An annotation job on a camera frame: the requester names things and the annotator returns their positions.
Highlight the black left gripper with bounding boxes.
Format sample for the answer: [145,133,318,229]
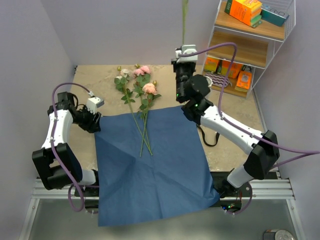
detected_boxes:
[72,104,101,134]

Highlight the pink rose stem with buds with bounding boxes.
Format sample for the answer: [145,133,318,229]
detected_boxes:
[181,0,189,45]

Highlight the black ribbon with gold lettering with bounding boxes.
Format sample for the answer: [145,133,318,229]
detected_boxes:
[196,124,220,148]

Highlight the blue wrapping paper sheet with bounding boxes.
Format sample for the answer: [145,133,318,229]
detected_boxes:
[94,106,220,227]

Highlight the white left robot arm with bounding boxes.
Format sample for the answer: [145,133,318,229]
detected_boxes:
[32,91,104,196]

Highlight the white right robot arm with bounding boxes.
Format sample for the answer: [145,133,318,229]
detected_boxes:
[171,59,280,198]

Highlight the orange packet bottom shelf left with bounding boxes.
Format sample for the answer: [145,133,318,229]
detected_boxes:
[203,56,220,73]

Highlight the orange packet shelf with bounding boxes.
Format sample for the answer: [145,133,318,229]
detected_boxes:
[235,71,252,93]
[203,56,220,73]

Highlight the purple wavy patterned pouch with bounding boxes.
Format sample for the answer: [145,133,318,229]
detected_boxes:
[204,72,232,88]

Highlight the peach rose stem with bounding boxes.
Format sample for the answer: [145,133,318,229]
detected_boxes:
[135,81,162,156]

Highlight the pink rose stem middle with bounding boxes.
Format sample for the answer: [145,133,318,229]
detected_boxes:
[133,64,151,98]

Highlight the orange box bottom shelf middle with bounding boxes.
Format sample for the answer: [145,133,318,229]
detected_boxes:
[220,60,243,79]

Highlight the orange packet bottom shelf right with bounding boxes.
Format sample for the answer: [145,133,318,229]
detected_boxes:
[235,71,252,93]

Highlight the orange box on top shelf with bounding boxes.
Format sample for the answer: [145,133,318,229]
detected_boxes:
[224,0,262,26]

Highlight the stacked colourful sponges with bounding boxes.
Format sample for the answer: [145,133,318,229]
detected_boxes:
[250,8,262,28]

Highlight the teal box on top shelf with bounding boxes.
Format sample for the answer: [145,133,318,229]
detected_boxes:
[261,4,290,27]

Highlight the metal tin can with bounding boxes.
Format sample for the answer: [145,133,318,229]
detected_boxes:
[262,229,295,240]

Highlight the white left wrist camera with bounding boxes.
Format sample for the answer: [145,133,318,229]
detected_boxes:
[86,96,104,114]

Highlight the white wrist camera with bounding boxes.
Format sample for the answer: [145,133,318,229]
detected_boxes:
[175,44,198,63]
[86,96,104,114]

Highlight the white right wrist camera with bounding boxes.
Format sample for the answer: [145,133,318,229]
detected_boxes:
[175,44,198,63]

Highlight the white wire wooden shelf rack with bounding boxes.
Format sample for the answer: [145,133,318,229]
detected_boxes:
[208,0,296,98]

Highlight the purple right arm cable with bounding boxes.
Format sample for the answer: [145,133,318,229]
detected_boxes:
[178,42,320,170]

